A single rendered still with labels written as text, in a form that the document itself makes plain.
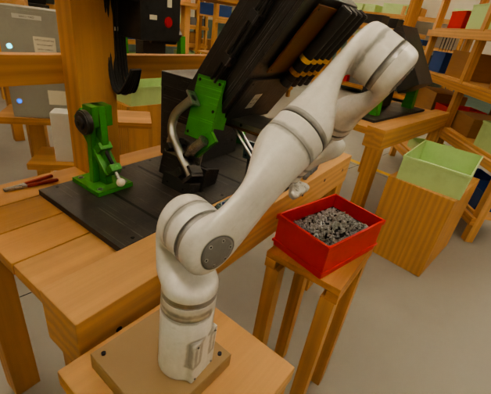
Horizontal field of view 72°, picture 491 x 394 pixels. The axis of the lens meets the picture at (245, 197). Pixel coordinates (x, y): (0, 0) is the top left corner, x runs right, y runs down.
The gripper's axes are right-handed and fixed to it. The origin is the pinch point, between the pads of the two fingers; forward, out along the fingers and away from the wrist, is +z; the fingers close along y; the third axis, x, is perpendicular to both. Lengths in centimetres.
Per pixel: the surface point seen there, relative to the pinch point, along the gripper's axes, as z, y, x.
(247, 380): -10, 45, 31
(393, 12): 37, -879, -241
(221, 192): 13.3, -2.5, -10.5
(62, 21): 2, 22, -78
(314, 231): -5.7, -7.6, 18.8
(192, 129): 5.2, -0.7, -33.2
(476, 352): 24, -105, 131
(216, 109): -6.2, -3.0, -31.7
